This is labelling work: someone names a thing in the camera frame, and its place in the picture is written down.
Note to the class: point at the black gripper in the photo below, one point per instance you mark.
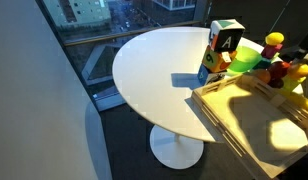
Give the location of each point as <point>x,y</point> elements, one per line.
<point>307,45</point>

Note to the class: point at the round yellow fruit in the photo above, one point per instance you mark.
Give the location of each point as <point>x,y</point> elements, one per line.
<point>298,70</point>

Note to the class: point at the maroon block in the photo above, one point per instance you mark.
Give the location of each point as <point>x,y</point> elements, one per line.
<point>271,51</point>

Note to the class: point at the red round fruit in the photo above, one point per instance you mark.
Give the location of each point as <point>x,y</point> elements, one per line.
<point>279,69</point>

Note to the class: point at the light green block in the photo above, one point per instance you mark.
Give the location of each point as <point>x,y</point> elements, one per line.
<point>292,84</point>

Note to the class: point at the green wooden block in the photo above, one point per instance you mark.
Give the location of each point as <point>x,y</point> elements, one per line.
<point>262,63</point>

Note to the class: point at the orange fruit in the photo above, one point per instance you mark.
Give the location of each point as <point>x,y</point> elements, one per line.
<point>262,76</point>

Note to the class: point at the green bowl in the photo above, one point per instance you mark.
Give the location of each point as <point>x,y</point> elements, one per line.
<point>244,60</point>

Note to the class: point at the small yellow lemon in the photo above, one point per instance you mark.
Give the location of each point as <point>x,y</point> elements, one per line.
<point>274,38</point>

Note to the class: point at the dark purple plum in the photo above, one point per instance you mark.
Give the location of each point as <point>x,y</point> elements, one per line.
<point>276,83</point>

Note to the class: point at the yellow banana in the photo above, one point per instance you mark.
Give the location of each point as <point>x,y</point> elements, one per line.
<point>302,101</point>

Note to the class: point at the black soft letter cube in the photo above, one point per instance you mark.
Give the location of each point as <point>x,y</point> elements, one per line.
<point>227,36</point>

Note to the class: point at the orange yellow soft cube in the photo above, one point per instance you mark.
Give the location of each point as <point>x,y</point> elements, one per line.
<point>214,60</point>

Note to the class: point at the light wooden tray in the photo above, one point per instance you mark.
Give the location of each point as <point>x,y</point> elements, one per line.
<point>254,133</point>

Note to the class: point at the blue soft cube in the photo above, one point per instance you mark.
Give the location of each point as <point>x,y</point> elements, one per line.
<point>207,76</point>

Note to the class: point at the wooden window handrail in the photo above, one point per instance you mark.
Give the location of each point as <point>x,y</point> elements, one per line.
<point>127,33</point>

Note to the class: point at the white table pedestal base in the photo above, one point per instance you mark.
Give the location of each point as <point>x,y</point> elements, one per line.
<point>175,148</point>

